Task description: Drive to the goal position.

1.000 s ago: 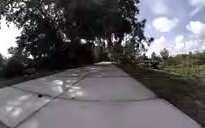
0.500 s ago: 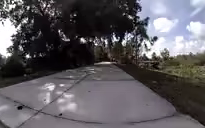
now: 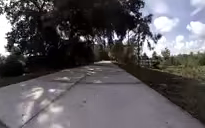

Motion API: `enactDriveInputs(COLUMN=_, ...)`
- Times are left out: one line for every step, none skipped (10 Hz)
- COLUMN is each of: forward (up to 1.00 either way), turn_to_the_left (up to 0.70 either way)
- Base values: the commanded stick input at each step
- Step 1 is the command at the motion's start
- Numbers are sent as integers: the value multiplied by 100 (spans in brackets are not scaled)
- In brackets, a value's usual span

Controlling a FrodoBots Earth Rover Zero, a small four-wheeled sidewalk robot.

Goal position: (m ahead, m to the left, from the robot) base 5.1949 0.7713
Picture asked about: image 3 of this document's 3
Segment dark grass verge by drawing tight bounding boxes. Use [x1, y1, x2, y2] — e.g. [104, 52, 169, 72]
[113, 61, 205, 128]

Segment large dark overhanging trees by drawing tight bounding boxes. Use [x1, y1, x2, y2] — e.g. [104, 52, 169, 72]
[0, 0, 163, 68]

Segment dark round bushes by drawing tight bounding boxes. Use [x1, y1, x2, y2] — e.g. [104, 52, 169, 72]
[0, 49, 31, 79]

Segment shaded ground strip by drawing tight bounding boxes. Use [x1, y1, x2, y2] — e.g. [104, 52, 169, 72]
[0, 64, 91, 92]

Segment pale concrete path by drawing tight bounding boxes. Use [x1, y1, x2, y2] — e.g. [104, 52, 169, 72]
[0, 60, 205, 128]

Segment green marsh vegetation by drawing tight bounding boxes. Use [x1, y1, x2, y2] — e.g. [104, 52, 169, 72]
[136, 47, 205, 84]

